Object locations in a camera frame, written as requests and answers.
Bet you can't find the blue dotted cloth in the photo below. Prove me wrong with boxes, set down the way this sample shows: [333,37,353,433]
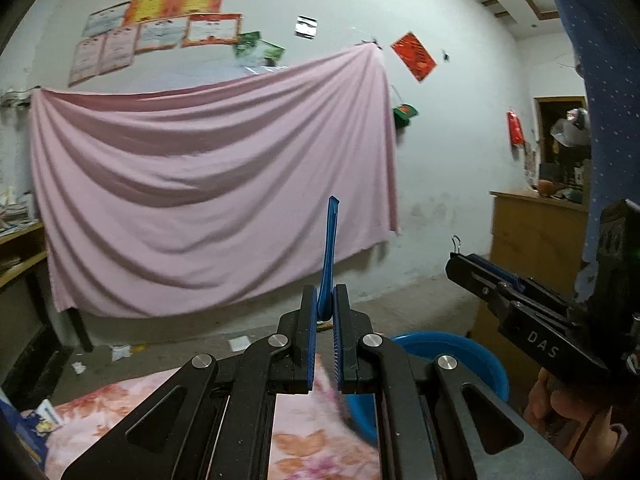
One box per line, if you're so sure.
[537,0,608,301]

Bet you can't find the green hanging ornament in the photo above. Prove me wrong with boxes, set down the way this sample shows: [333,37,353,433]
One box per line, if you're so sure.
[392,104,420,128]

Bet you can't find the pink hanging cloth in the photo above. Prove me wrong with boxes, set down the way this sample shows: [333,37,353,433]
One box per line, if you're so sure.
[29,42,401,318]

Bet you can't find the row of wall certificates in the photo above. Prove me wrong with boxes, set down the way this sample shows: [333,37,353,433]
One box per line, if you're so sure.
[67,0,286,87]

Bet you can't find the black metal table leg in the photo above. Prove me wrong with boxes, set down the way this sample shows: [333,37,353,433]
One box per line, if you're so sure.
[67,307,96,353]

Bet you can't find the wooden cabinet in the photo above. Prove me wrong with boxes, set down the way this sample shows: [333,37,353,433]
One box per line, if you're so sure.
[467,187,591,361]

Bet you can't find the blue handled tool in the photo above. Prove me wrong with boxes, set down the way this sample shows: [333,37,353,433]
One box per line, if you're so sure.
[316,196,342,323]

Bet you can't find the stack of books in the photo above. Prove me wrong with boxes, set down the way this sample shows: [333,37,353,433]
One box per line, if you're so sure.
[0,187,41,236]

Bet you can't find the blue cardboard box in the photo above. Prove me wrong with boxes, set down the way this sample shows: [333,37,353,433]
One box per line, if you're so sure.
[0,385,46,480]

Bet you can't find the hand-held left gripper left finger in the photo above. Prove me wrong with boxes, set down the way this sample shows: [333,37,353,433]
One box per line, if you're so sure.
[60,285,321,480]

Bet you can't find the red hanging packet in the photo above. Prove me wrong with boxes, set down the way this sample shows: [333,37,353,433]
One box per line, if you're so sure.
[506,109,526,148]

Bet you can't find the white plastic bag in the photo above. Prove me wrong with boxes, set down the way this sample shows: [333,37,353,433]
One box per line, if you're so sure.
[550,107,591,148]

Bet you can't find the blue plastic basin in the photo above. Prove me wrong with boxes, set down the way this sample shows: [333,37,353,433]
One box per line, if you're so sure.
[345,331,511,443]

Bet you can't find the red wall poster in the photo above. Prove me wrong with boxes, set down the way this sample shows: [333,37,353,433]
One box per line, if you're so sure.
[390,31,437,83]

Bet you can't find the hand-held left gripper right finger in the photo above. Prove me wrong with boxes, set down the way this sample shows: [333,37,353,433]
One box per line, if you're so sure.
[332,284,583,480]

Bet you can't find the person's right hand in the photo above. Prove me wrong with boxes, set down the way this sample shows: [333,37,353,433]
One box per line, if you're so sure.
[522,367,631,461]

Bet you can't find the green paper ornament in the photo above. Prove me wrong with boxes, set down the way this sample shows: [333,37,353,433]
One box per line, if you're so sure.
[234,31,287,68]

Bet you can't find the wooden shelf desk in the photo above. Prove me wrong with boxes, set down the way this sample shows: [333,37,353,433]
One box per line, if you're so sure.
[0,222,76,396]

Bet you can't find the white blue printed packet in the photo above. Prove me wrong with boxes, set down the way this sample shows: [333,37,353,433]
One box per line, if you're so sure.
[22,399,63,436]

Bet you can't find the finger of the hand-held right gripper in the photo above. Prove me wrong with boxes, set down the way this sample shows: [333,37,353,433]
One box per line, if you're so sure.
[467,254,572,312]
[446,252,526,332]

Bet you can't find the floral blanket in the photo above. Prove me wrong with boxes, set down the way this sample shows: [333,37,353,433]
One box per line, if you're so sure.
[42,355,383,480]

